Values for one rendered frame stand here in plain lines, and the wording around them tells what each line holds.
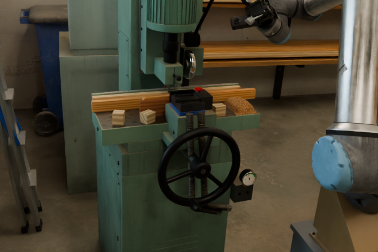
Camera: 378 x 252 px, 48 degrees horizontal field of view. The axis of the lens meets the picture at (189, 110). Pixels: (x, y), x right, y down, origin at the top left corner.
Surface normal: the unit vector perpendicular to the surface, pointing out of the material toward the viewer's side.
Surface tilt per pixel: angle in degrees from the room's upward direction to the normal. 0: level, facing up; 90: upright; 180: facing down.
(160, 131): 90
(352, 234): 45
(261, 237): 0
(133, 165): 90
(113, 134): 90
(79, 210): 0
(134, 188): 90
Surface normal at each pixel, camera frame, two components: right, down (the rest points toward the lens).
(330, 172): -0.97, 0.00
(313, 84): 0.27, 0.37
